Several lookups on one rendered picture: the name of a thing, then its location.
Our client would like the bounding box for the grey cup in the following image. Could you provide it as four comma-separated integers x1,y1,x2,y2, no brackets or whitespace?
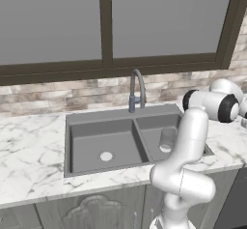
158,126,178,154

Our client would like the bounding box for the grey curved sink tap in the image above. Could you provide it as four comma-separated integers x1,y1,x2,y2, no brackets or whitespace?
128,68,148,114

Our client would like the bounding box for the grey double basin sink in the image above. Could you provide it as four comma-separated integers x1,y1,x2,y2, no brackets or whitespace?
63,102,215,179

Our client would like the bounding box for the dark grey dishwasher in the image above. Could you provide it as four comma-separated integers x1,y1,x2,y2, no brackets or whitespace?
213,166,247,229

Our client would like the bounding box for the dark framed window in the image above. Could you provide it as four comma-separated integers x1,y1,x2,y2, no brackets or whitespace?
0,0,247,87

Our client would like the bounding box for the grey carved cupboard door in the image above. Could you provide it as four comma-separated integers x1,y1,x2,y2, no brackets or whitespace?
34,186,147,229

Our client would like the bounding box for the grey plain cupboard door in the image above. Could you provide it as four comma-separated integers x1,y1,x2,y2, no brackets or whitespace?
0,203,43,229

